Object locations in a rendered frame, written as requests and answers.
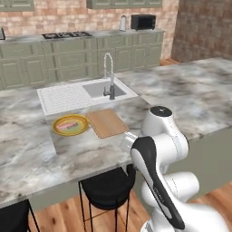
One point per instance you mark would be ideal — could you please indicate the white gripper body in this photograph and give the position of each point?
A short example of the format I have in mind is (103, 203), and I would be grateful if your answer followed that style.
(128, 142)

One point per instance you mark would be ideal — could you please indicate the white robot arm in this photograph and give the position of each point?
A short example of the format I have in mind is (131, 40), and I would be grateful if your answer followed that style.
(169, 142)

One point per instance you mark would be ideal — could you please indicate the wooden cutting board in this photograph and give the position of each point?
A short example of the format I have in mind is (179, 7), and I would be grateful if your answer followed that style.
(107, 122)

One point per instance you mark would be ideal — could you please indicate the yellow plate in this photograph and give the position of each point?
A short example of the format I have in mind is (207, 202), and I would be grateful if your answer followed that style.
(81, 129)

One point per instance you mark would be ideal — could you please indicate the pink meat slab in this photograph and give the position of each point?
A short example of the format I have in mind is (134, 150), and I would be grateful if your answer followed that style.
(67, 125)

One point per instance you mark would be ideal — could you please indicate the black bar stool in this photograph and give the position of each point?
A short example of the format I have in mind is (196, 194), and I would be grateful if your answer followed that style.
(14, 218)
(107, 188)

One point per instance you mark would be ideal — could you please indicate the silver spring tap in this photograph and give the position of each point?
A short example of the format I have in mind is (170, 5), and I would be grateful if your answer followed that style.
(109, 79)

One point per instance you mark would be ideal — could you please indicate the white sink with drainboard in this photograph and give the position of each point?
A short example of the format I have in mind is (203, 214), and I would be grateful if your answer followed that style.
(65, 97)

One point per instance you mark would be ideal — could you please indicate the green base cupboard run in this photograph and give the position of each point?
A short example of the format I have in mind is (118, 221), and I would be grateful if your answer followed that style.
(75, 59)

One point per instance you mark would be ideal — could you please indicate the black toaster oven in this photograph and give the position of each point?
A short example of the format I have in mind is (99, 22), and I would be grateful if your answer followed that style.
(143, 21)

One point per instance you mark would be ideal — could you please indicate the black gas hob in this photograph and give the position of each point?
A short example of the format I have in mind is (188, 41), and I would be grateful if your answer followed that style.
(67, 35)

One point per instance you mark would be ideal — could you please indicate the dark appliance at edge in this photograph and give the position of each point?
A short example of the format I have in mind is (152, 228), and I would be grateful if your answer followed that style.
(1, 33)

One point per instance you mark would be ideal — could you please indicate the green wall cupboards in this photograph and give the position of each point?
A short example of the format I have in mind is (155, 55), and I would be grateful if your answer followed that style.
(123, 3)
(16, 4)

